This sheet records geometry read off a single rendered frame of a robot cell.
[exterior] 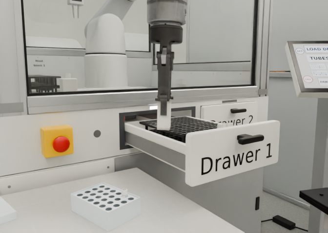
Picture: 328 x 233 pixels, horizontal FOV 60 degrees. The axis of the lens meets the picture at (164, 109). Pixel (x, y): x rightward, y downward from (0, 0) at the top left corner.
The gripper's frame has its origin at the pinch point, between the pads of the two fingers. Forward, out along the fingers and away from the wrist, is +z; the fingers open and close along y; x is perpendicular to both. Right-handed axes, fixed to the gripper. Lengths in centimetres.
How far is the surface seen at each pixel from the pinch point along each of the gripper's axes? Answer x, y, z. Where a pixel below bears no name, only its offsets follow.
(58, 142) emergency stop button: 25.2, -1.8, 7.6
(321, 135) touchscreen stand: -73, 78, 20
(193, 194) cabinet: -8.9, 33.2, 34.6
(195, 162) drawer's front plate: -7.5, -10.1, 8.2
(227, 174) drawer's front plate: -14.9, -4.4, 12.3
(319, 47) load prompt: -69, 79, -23
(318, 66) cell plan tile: -66, 71, -14
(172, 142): -2.3, -2.7, 6.1
